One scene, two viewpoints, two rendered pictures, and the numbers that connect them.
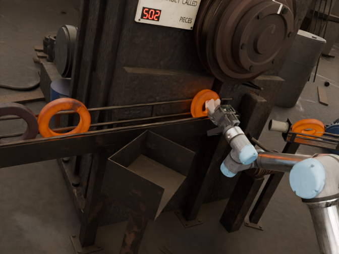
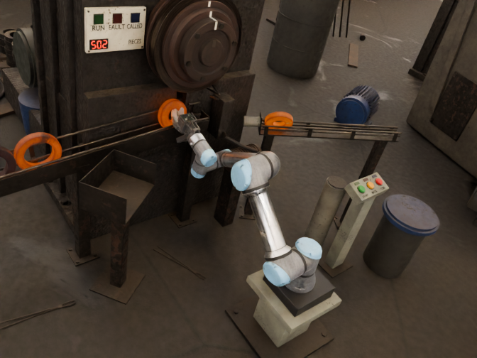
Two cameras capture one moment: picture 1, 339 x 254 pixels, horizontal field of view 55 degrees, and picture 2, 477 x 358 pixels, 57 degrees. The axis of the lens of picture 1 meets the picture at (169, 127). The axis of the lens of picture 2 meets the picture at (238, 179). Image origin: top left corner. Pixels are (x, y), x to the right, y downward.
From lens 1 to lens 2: 0.78 m
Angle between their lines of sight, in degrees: 11
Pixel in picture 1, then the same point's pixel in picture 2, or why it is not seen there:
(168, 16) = (116, 42)
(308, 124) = (275, 117)
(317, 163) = (247, 162)
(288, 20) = (228, 33)
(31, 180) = (18, 204)
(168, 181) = (138, 191)
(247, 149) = (206, 154)
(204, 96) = (168, 106)
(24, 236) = (23, 256)
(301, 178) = (236, 175)
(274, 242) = not seen: hidden behind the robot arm
